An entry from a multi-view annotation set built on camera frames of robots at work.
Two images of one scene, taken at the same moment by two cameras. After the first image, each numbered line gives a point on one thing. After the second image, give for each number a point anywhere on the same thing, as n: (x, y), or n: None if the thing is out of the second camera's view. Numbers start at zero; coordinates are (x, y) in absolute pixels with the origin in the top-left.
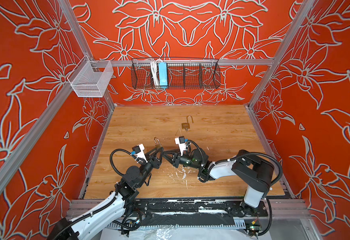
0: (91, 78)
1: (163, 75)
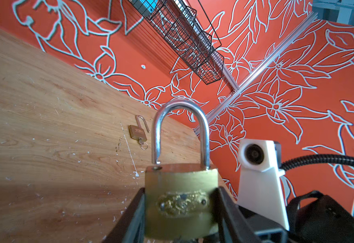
0: None
1: (145, 7)
